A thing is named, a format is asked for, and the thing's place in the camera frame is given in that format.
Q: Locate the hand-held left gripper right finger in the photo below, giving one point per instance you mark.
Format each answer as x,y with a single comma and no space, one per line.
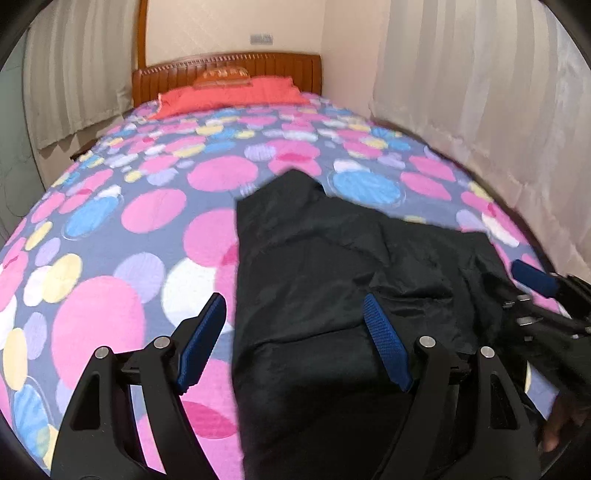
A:
385,341

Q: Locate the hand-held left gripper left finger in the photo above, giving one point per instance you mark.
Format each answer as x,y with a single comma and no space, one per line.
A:
203,341

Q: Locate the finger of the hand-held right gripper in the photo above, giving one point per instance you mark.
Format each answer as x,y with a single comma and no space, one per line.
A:
535,277
531,318

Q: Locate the black jacket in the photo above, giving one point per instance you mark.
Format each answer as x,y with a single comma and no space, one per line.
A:
314,258

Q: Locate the person's right hand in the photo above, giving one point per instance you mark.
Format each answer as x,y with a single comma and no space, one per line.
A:
558,424

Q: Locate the polka dot bedspread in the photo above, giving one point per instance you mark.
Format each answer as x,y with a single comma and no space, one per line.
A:
138,240

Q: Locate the cream sheer curtain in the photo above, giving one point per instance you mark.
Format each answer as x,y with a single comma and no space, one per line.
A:
485,101

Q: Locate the wooden nightstand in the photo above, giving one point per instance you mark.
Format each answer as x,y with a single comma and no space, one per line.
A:
81,153

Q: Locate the red pillow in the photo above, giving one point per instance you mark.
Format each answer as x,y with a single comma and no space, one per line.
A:
221,99

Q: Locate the frosted glass sliding door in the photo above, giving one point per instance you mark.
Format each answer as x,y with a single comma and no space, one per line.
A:
16,152

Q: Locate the orange patterned cushion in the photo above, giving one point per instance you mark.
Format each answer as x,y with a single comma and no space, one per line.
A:
221,76

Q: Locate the wooden headboard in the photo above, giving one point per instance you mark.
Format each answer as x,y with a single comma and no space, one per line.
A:
286,69

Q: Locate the beige striped curtain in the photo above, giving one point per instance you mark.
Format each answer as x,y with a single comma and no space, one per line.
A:
78,78

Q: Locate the grey wall switch plate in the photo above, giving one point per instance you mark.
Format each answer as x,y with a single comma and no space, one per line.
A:
261,38

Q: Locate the wooden post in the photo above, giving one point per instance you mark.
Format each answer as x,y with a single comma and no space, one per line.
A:
142,32

